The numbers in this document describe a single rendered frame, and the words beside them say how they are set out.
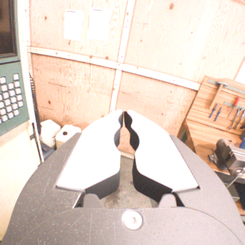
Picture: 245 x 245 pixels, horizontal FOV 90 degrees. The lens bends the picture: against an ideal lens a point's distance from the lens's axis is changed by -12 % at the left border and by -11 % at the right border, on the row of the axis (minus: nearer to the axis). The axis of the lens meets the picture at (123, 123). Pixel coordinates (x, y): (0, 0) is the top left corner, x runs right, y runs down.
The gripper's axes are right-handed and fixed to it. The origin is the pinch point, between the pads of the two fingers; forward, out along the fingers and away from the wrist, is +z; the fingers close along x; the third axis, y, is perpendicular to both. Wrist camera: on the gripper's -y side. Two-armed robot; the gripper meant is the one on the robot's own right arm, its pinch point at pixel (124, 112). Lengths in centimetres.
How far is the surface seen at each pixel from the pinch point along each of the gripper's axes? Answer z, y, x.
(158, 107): 133, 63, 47
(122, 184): 89, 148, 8
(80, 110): 157, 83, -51
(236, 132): 102, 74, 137
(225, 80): 112, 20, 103
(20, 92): 53, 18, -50
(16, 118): 48, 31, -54
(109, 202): 65, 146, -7
